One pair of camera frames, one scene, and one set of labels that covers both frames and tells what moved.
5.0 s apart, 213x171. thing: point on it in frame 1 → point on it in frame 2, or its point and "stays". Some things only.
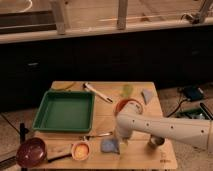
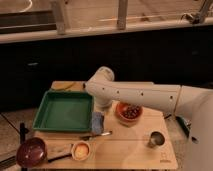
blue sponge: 110,145 → 97,122
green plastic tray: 66,111 stays
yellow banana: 61,85 stays
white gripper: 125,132 → 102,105
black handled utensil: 60,157 stays
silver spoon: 87,137 stays
